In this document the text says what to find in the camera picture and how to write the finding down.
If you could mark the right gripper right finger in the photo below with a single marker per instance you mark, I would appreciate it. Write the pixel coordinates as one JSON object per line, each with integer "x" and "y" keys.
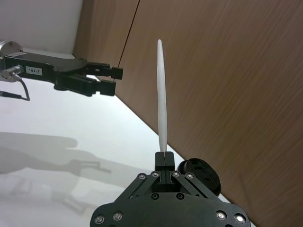
{"x": 169, "y": 165}

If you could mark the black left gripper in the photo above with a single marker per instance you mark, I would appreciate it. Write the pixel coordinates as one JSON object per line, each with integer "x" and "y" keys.
{"x": 59, "y": 65}

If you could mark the small white plastic piece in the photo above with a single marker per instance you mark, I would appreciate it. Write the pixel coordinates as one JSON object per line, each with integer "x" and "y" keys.
{"x": 162, "y": 94}

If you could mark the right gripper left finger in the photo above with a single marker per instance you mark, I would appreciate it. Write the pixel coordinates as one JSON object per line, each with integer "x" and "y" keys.
{"x": 160, "y": 165}

